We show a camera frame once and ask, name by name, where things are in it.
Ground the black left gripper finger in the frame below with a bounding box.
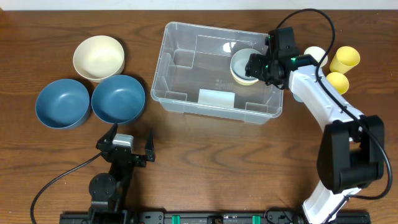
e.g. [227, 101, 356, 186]
[96, 123, 118, 151]
[144, 130, 155, 162]

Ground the yellow small bowl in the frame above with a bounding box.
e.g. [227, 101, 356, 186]
[233, 76, 259, 86]

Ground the grey-blue small bowl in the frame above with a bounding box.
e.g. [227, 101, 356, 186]
[230, 49, 261, 80]

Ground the white small bowl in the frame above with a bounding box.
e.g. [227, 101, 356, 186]
[230, 67, 248, 83]

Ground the light blue cup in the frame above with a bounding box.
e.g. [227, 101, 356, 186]
[293, 94, 303, 103]

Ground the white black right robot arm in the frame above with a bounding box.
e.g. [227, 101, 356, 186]
[245, 54, 391, 223]

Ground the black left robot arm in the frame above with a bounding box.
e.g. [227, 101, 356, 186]
[86, 123, 155, 224]

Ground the dark blue bowl right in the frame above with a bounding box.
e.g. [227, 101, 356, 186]
[91, 75, 146, 124]

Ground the dark blue bowl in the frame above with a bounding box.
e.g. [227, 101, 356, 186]
[91, 75, 146, 124]
[35, 79, 91, 129]

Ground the cream cup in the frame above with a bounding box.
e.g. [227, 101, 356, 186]
[303, 46, 328, 67]

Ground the dark blue bowl left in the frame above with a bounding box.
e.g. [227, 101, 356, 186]
[35, 79, 91, 129]

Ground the yellow cup near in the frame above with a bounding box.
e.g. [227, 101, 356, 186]
[326, 72, 349, 95]

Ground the yellow cup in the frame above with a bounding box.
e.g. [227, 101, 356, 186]
[326, 72, 349, 95]
[330, 46, 361, 74]

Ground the clear plastic storage bin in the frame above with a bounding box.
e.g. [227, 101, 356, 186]
[150, 22, 284, 124]

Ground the yellow cup far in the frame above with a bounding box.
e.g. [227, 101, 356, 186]
[330, 46, 361, 74]

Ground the cream large bowl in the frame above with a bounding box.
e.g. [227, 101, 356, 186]
[73, 35, 125, 83]

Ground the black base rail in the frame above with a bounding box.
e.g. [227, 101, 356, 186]
[58, 207, 373, 224]

